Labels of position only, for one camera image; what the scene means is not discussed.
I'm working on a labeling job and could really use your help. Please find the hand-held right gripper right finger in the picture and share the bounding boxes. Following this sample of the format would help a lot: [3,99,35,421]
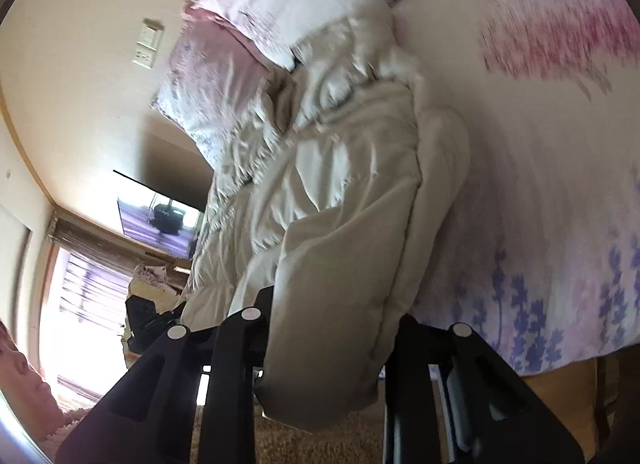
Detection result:
[381,314,587,464]

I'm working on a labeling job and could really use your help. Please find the cream puffer jacket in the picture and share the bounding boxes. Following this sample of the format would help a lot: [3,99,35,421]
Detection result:
[180,12,471,432]

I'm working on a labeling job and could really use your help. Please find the bed with floral sheet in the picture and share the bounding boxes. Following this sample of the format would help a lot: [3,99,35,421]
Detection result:
[380,0,640,464]

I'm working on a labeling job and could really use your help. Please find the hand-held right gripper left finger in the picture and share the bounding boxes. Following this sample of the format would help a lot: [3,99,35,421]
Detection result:
[54,285,276,464]

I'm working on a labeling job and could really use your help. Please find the window with blinds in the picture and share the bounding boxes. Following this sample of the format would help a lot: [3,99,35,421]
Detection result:
[37,214,151,397]

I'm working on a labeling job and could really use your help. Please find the pink fuzzy cloth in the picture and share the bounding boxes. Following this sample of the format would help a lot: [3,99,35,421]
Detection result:
[0,319,93,451]

